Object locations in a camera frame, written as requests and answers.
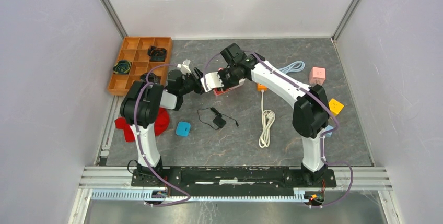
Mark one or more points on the red cube socket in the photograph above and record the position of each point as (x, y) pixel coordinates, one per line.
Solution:
(221, 91)

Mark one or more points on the yellow cube socket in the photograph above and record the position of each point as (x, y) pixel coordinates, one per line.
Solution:
(335, 106)

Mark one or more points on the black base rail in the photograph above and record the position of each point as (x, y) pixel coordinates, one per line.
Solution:
(230, 181)

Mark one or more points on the blue plug adapter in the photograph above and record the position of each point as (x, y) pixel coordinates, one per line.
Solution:
(183, 129)

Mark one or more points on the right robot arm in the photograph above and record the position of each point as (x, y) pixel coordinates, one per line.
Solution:
(310, 109)

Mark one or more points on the white cable duct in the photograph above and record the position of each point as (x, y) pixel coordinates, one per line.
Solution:
(160, 196)

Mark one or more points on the pink cube socket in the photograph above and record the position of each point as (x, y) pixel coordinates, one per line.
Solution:
(317, 76)

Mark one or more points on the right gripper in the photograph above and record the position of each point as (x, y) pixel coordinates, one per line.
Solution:
(226, 86)

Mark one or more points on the black green coiled item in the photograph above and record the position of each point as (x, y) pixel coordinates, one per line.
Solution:
(122, 67)

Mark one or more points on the light blue power strip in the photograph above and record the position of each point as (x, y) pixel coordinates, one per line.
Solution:
(327, 132)

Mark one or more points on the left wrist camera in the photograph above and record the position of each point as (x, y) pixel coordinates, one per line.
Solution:
(185, 67)

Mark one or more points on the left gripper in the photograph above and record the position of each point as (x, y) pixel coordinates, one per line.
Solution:
(200, 90)

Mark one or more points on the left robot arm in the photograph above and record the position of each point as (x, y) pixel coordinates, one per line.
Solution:
(140, 109)

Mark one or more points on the black coiled item top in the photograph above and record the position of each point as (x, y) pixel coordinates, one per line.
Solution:
(157, 54)

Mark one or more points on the wooden compartment tray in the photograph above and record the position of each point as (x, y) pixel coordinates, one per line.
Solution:
(134, 49)

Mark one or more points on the orange power strip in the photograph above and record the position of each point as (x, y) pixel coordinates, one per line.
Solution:
(261, 88)

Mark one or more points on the red cloth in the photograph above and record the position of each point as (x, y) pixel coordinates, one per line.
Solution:
(160, 125)

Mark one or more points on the black coiled item bottom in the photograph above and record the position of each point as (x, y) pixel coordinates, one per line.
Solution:
(150, 77)

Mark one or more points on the black charger with cable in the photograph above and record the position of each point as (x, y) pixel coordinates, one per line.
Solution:
(218, 122)

